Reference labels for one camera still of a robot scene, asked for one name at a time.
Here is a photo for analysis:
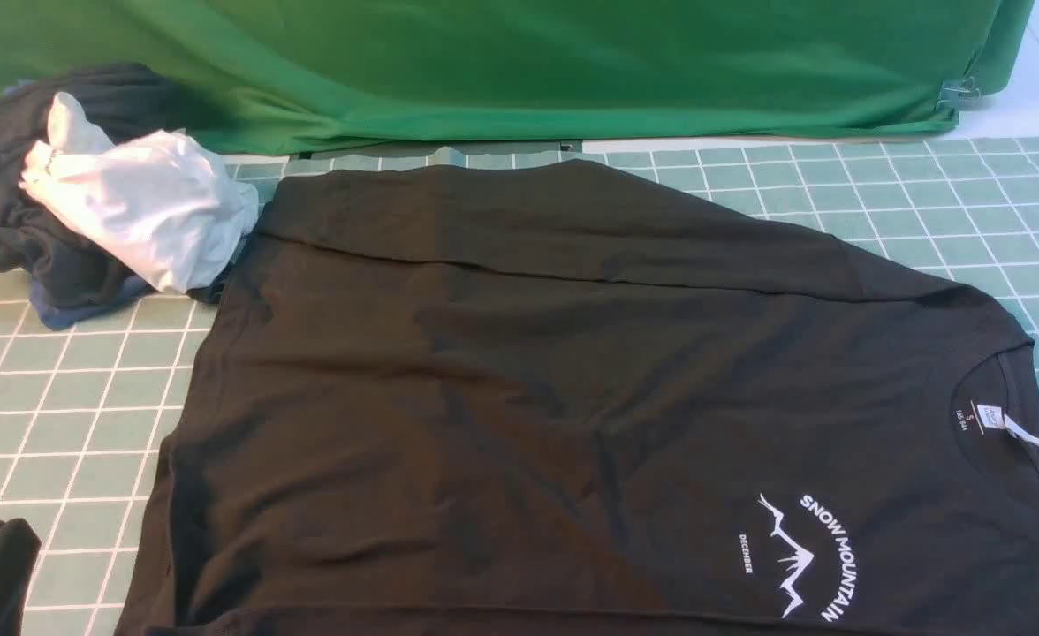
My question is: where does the dark gray long-sleeved shirt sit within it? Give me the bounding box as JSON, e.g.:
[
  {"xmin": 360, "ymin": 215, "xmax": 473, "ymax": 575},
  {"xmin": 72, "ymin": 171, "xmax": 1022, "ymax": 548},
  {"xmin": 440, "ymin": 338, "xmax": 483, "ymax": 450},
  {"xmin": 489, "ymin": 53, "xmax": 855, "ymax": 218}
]
[{"xmin": 116, "ymin": 160, "xmax": 1039, "ymax": 635}]

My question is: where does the green checkered table mat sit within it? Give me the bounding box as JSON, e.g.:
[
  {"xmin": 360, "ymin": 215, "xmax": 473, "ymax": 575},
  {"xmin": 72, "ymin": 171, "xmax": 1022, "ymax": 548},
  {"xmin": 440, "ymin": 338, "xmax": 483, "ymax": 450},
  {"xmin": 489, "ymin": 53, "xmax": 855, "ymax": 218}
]
[{"xmin": 0, "ymin": 136, "xmax": 1039, "ymax": 635}]

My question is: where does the blue crumpled garment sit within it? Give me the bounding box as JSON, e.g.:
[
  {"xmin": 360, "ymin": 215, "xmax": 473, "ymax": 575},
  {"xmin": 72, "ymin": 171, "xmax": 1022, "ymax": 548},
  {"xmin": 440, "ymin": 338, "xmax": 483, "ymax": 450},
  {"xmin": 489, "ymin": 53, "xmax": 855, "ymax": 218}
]
[{"xmin": 0, "ymin": 84, "xmax": 152, "ymax": 330}]

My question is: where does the white crumpled garment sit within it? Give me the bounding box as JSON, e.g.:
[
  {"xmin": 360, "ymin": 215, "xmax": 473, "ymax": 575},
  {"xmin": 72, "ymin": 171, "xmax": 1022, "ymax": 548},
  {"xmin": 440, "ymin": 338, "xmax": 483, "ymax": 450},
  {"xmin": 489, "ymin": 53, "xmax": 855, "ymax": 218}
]
[{"xmin": 21, "ymin": 92, "xmax": 261, "ymax": 292}]

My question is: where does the green backdrop cloth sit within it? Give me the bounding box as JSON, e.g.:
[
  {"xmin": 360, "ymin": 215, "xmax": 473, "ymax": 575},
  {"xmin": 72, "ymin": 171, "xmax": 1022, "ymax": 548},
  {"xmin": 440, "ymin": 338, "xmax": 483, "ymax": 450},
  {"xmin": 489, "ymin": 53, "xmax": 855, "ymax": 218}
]
[{"xmin": 0, "ymin": 1, "xmax": 1033, "ymax": 155}]

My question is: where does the metal binder clip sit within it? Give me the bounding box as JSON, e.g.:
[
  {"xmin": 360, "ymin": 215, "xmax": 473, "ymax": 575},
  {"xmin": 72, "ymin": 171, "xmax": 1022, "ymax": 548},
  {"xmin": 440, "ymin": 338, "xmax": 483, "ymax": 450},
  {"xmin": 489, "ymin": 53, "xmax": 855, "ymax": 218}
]
[{"xmin": 936, "ymin": 77, "xmax": 982, "ymax": 111}]

